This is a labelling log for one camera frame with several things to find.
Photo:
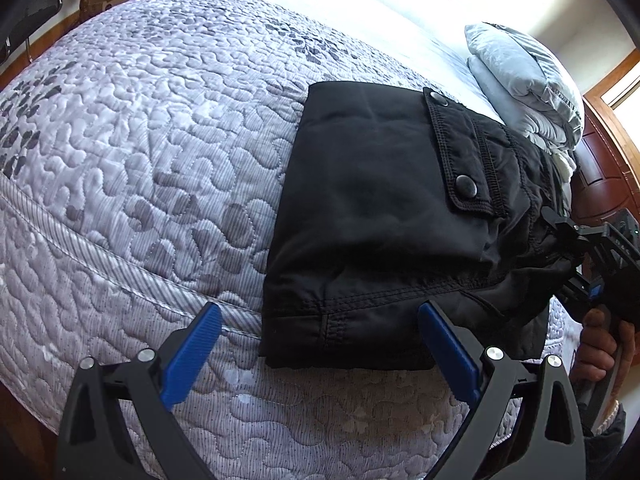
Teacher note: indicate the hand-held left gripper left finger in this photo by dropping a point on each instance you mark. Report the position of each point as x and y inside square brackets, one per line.
[195, 355]

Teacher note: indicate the narrow wooden window frame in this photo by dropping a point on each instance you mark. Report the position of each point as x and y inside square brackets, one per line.
[615, 75]

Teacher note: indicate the folded grey duvet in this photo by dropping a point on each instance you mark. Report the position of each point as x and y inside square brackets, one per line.
[515, 75]

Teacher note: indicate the black cargo pants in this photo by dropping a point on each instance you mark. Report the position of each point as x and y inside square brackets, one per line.
[375, 200]

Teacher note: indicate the bed with quilted lilac cover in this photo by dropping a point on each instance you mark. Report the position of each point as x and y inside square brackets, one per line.
[150, 160]

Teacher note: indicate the dark wooden headboard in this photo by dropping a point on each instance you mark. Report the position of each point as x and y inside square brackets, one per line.
[605, 170]

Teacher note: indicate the person's right hand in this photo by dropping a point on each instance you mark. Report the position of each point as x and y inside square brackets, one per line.
[597, 345]

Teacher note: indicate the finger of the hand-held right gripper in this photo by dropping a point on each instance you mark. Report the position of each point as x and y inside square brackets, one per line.
[582, 287]
[565, 230]

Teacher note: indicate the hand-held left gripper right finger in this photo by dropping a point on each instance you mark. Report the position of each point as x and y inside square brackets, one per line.
[450, 355]

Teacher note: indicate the person's right forearm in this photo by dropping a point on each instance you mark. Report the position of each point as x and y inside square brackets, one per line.
[607, 440]

